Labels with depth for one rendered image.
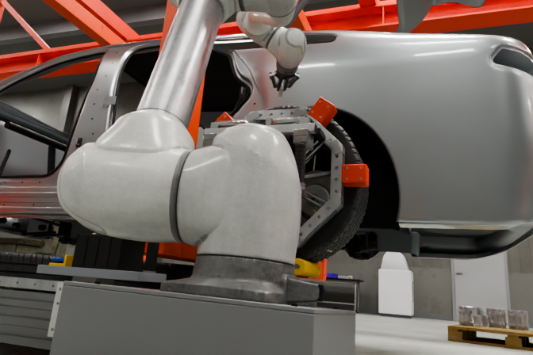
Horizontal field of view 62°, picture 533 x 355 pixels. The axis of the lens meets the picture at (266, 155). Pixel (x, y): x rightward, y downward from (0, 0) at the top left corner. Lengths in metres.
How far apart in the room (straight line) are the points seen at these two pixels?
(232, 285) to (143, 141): 0.27
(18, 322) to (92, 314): 1.64
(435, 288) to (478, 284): 0.91
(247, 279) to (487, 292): 10.57
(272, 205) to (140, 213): 0.20
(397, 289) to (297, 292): 9.58
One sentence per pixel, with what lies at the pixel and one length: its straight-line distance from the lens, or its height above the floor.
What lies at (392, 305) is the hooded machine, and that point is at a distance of 10.23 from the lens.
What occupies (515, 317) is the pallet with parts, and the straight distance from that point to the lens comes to 6.24.
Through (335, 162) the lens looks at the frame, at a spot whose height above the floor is 0.89.
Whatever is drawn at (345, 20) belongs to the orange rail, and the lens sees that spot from 4.95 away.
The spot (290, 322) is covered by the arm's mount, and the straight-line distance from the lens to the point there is 0.54.
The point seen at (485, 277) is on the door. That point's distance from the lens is 11.13.
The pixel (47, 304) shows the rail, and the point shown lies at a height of 0.29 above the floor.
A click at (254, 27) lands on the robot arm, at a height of 1.31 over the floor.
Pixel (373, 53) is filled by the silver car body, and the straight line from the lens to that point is 2.32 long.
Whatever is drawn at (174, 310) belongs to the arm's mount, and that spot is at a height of 0.40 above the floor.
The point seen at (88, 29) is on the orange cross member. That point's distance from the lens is 4.62.
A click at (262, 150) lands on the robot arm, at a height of 0.63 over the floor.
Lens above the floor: 0.44
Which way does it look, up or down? 16 degrees up
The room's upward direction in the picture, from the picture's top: 4 degrees clockwise
